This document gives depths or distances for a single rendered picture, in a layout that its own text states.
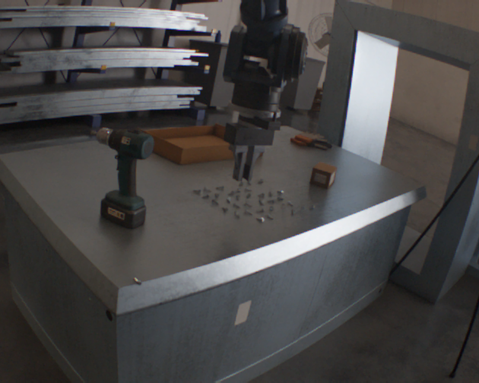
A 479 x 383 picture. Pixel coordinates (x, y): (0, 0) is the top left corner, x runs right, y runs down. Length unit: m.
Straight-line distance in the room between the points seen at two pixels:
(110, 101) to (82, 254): 4.06
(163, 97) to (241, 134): 4.18
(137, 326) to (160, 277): 0.17
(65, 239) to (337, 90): 2.05
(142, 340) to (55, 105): 3.82
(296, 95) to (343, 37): 4.79
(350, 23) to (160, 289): 2.14
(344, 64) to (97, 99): 2.94
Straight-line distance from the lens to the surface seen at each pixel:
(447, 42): 2.49
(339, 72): 2.81
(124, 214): 1.18
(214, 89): 6.28
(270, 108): 1.24
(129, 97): 5.16
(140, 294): 0.98
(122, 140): 1.15
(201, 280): 1.08
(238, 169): 1.31
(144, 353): 1.19
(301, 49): 1.20
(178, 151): 1.72
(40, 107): 4.69
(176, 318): 1.18
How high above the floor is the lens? 1.16
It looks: 20 degrees down
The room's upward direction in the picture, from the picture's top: 10 degrees clockwise
